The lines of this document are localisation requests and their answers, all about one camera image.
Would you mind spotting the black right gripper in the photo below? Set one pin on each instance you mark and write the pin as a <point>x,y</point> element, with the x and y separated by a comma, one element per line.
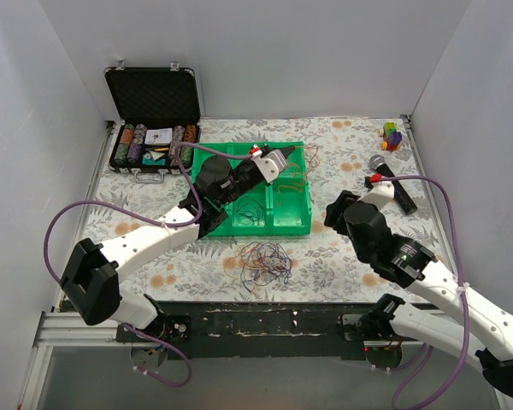
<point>334,207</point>

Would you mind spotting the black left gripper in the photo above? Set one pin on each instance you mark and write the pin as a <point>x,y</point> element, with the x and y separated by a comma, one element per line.
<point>254,170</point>

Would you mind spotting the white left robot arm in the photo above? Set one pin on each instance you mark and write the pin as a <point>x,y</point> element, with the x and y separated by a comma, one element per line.
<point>94,272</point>

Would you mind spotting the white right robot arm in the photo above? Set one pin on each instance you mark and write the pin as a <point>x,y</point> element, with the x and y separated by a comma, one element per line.
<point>471,325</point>

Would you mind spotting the green compartment tray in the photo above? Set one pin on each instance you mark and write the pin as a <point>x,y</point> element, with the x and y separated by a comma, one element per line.
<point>278,209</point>

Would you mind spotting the black microphone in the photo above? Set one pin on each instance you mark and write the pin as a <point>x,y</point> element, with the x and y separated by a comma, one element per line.
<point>378,164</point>

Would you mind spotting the colourful toy block figure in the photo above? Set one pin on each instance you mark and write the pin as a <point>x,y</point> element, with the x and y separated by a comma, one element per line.
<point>391,137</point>

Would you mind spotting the black poker chip case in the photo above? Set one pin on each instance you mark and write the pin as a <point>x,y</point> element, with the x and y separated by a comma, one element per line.
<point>155,97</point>

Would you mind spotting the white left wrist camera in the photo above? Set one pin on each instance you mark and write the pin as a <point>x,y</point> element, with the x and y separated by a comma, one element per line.
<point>270,163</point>

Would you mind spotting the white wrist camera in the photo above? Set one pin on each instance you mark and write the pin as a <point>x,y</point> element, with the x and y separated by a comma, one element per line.
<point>270,163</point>
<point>380,192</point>

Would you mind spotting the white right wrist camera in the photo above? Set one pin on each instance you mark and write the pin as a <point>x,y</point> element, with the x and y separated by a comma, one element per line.
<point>380,192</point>

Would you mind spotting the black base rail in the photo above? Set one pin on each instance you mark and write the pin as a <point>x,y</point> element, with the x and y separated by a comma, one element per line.
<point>263,329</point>

